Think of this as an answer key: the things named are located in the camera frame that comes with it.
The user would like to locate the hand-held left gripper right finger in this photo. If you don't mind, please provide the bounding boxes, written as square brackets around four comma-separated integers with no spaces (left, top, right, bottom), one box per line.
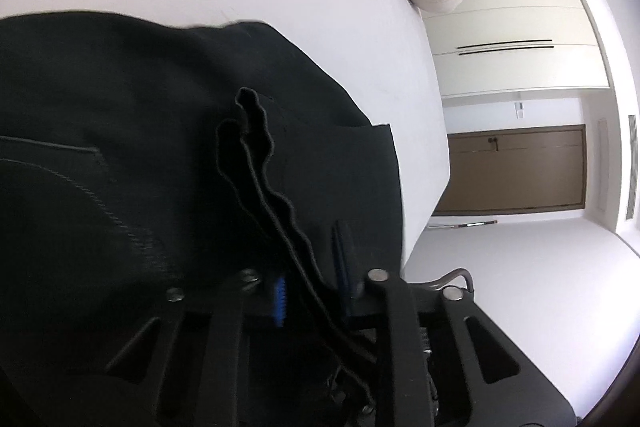
[331,221,577,427]

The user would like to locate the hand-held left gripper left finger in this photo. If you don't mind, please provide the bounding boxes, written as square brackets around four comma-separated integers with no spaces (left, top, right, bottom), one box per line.
[65,268,290,427]

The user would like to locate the black pants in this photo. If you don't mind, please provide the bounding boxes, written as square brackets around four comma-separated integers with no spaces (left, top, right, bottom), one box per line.
[0,9,404,427]

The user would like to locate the thin stick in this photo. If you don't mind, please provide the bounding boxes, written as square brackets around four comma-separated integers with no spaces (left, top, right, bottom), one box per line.
[429,220,499,229]

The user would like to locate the brown wooden door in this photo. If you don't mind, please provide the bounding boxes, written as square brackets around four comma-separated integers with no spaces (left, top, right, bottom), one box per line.
[434,124,587,216]

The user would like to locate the white wardrobe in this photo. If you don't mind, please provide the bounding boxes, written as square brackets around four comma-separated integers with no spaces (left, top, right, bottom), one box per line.
[419,0,614,98]

